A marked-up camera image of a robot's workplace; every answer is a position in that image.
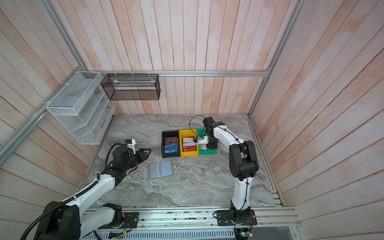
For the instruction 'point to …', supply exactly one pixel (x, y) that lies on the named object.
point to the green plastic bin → (204, 132)
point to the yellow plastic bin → (188, 147)
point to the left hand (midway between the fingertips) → (150, 153)
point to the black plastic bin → (170, 144)
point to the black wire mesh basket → (132, 86)
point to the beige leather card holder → (160, 169)
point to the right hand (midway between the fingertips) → (213, 141)
